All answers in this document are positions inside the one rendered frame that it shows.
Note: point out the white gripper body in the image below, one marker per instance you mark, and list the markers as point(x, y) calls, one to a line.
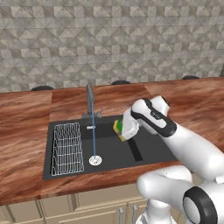
point(130, 125)

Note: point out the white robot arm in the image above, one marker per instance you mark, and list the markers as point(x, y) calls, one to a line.
point(192, 148)

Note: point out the yellow and green sponge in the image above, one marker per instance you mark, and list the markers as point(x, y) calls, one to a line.
point(117, 126)

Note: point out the black kitchen sink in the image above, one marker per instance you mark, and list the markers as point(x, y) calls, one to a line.
point(113, 154)

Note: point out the blue water stream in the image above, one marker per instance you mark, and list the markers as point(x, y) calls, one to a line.
point(94, 134)

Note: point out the grey sink tap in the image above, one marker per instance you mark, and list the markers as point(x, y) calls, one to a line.
point(90, 96)

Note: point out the white round sink drain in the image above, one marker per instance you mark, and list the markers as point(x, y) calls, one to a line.
point(95, 160)

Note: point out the black round stool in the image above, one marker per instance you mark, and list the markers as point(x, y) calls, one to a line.
point(190, 77)
point(42, 88)
point(120, 82)

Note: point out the beige drawer front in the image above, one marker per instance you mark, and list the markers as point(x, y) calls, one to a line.
point(105, 197)
point(24, 211)
point(57, 205)

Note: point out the beige cupboard door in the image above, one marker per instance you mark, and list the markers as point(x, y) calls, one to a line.
point(141, 213)
point(87, 218)

